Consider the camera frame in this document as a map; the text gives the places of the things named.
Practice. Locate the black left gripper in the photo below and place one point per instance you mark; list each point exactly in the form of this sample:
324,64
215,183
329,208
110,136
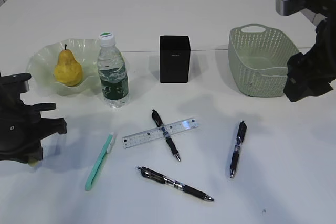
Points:
22,126

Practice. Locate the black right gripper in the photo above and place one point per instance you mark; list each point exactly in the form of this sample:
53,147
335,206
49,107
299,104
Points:
310,74

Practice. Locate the yellow pear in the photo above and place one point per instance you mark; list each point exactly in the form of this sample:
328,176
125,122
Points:
68,70

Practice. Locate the clear water bottle green label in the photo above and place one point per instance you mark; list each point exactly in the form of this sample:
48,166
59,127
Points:
112,72

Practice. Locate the green woven plastic basket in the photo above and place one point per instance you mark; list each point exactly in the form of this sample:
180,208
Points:
258,57

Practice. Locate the green wavy glass plate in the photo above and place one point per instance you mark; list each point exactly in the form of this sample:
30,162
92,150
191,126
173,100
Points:
41,66

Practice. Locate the dark blue pen at right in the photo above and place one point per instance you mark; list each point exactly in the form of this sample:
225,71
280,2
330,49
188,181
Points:
236,153

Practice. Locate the transparent plastic ruler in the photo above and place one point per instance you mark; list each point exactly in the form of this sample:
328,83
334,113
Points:
157,133

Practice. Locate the black pen at front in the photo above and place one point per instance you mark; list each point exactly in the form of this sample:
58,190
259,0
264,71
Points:
162,179

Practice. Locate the black pen on ruler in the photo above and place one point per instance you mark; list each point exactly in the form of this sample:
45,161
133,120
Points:
156,118

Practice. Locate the black square pen holder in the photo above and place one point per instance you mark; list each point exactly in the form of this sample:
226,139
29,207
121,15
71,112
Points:
174,58

